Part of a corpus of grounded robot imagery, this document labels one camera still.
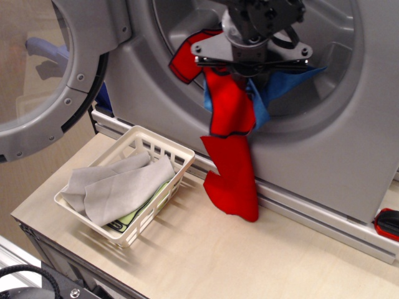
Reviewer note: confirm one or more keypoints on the grey round washer door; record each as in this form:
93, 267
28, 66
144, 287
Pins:
54, 57

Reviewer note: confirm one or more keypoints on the green toy garment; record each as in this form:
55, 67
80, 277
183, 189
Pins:
122, 224

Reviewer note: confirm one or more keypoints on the red toy t-shirt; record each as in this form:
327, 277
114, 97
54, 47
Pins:
231, 107

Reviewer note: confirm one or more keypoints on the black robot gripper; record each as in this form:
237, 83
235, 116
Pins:
257, 37

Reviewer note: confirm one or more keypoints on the white plastic laundry basket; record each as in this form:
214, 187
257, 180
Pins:
137, 140

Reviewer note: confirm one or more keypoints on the blue plastic part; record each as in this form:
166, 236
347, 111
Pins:
102, 100

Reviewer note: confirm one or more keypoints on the grey cloth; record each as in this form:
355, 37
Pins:
107, 193

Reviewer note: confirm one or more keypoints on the red black tool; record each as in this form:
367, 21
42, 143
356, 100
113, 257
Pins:
386, 224

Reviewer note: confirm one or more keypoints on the white aluminium rail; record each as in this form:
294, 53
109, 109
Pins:
360, 236

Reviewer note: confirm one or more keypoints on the grey toy washing machine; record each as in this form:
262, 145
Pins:
333, 140

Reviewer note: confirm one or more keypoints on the blue cloth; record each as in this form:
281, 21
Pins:
278, 85

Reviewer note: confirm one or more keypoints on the black metal bracket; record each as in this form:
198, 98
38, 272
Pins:
69, 288

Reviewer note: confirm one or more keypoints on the red felt cloth piece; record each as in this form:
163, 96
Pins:
233, 188

